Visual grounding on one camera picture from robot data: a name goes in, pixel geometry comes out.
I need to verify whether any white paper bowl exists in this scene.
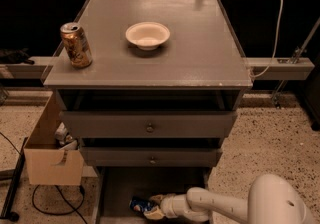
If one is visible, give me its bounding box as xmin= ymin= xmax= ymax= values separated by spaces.
xmin=125 ymin=22 xmax=170 ymax=51

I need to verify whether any cardboard box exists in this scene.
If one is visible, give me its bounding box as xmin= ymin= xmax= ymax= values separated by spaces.
xmin=24 ymin=95 xmax=84 ymax=186

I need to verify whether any white hanging cable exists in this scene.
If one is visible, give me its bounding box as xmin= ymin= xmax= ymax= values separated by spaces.
xmin=250 ymin=0 xmax=284 ymax=79

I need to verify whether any grey drawer cabinet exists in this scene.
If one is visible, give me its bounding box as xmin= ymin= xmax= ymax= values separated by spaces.
xmin=43 ymin=0 xmax=253 ymax=168

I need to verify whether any blue pepsi can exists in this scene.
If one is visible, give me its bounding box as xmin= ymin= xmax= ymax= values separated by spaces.
xmin=129 ymin=196 xmax=155 ymax=213

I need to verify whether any black object on rail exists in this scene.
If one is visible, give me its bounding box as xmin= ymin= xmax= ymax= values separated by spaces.
xmin=0 ymin=48 xmax=35 ymax=65

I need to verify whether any black stand leg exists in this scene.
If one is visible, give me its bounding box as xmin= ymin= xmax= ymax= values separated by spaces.
xmin=0 ymin=138 xmax=27 ymax=223

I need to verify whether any grey drawer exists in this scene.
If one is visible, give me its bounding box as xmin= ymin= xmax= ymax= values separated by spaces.
xmin=80 ymin=147 xmax=222 ymax=167
xmin=60 ymin=111 xmax=237 ymax=138
xmin=91 ymin=167 xmax=209 ymax=224

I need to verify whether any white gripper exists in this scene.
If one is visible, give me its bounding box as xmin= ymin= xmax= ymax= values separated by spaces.
xmin=144 ymin=193 xmax=189 ymax=220

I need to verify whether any grey middle drawer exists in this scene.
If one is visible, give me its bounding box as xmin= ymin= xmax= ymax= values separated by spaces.
xmin=80 ymin=147 xmax=222 ymax=167

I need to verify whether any crumpled trash in box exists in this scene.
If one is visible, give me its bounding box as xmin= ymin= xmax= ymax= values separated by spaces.
xmin=54 ymin=123 xmax=78 ymax=150

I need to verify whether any grey top drawer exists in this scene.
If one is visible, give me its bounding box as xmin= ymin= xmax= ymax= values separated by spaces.
xmin=60 ymin=111 xmax=237 ymax=138

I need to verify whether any gold soda can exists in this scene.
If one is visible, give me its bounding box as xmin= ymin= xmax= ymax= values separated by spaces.
xmin=60 ymin=22 xmax=92 ymax=68

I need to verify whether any black floor cable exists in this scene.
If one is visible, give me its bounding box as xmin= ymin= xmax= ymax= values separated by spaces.
xmin=31 ymin=184 xmax=88 ymax=224

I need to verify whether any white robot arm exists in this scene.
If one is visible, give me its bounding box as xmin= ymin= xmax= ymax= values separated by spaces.
xmin=143 ymin=174 xmax=316 ymax=224

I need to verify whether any grey bottom drawer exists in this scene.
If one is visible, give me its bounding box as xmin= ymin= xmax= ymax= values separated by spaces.
xmin=91 ymin=167 xmax=209 ymax=224

